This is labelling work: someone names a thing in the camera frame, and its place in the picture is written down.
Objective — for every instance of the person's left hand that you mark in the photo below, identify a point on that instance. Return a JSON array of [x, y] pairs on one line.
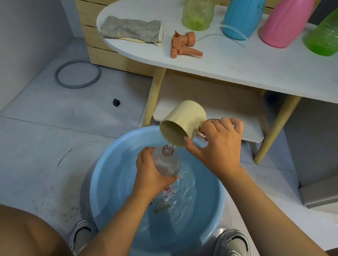
[[147, 182]]

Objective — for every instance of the person's right hand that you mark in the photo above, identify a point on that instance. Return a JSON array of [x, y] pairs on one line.
[[221, 151]]

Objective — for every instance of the person's left thumb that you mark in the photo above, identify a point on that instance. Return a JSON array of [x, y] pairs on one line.
[[170, 180]]

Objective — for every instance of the person's right thumb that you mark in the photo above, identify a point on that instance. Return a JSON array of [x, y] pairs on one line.
[[192, 148]]

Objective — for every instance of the person's right forearm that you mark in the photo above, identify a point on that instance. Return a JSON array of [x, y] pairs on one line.
[[272, 240]]

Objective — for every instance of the person's left forearm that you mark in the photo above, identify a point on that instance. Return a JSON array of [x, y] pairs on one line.
[[118, 237]]

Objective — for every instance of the light blue plastic basin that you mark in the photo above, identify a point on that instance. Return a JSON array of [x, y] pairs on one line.
[[193, 224]]

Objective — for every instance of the small black object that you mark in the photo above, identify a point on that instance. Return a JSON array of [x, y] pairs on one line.
[[116, 102]]

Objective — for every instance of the orange spray trigger with tube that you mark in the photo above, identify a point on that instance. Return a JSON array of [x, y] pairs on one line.
[[182, 46]]

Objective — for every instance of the person's left white sneaker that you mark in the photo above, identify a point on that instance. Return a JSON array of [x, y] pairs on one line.
[[83, 236]]

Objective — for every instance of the white oval table, wooden legs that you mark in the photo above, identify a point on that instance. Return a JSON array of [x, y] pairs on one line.
[[263, 67]]

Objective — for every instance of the grey cleaning cloth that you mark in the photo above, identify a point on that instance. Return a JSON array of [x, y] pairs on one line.
[[130, 28]]

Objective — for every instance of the yellow-green clear plastic bottle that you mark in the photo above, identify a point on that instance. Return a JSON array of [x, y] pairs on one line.
[[198, 5]]

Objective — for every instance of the blue plastic bottle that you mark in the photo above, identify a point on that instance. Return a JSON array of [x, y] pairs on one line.
[[243, 13]]

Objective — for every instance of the grey threshold board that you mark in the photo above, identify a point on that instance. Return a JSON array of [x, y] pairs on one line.
[[332, 192]]

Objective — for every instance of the pink plastic bottle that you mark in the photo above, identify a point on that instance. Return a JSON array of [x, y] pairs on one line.
[[285, 23]]

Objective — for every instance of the green clear plastic bottle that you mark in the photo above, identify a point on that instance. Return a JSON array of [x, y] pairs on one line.
[[332, 31]]

